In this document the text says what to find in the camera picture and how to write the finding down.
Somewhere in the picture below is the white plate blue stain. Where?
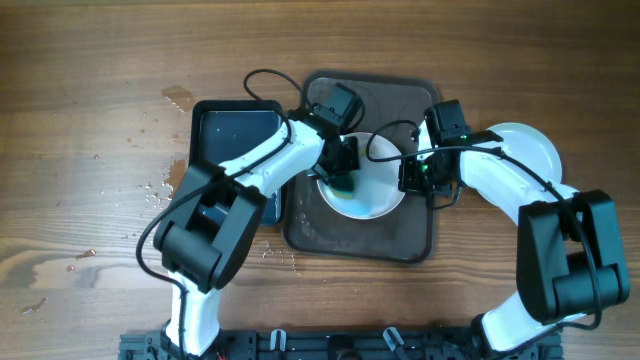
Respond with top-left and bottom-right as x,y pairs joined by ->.
316,132 -> 404,220

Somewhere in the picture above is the green yellow sponge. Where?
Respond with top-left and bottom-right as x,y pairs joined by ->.
329,137 -> 359,197

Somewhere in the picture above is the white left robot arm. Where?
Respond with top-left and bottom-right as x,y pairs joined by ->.
136,84 -> 365,359

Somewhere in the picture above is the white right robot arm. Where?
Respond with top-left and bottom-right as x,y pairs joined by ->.
399,100 -> 631,359

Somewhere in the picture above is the dark brown serving tray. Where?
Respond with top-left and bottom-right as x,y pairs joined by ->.
282,70 -> 441,264

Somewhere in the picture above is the black water basin tray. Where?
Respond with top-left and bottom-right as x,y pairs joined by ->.
177,100 -> 284,227

